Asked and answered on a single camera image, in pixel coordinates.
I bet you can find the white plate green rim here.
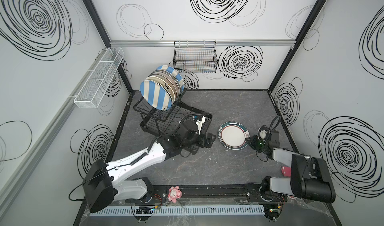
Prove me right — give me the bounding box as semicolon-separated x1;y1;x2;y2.
218;122;250;151

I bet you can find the black wire dish rack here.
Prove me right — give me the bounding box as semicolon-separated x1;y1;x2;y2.
133;90;213;136

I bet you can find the blue striped plate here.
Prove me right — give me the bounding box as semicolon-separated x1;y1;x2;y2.
156;65;185;92
140;80;172;110

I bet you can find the white plate black rim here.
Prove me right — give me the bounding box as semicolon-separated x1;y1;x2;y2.
147;76;176;102

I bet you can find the blue striped plate front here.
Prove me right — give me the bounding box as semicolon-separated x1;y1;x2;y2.
156;65;185;92

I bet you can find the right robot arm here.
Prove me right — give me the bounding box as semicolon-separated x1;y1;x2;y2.
246;125;336;204

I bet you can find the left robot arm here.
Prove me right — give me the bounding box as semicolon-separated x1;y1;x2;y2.
80;113;216;213

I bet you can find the white bunny pink toy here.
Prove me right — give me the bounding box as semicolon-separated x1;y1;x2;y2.
281;166;292;177

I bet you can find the pink plush toy left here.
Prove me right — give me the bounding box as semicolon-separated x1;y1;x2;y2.
168;186;182;204

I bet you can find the white slotted cable duct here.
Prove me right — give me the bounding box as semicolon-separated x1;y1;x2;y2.
90;205;265;217

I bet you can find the black wire wall basket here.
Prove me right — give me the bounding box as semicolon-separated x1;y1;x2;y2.
173;46;219;73

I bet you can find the white mesh wall shelf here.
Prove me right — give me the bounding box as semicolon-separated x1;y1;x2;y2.
74;47;125;109

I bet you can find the aluminium wall rail back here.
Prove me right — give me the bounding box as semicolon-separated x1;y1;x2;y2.
110;39;296;47

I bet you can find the aluminium wall rail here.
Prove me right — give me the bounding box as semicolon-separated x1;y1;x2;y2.
1;60;96;217
110;39;296;47

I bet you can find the aluminium wall rail left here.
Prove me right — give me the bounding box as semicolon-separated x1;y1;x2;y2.
1;60;96;217

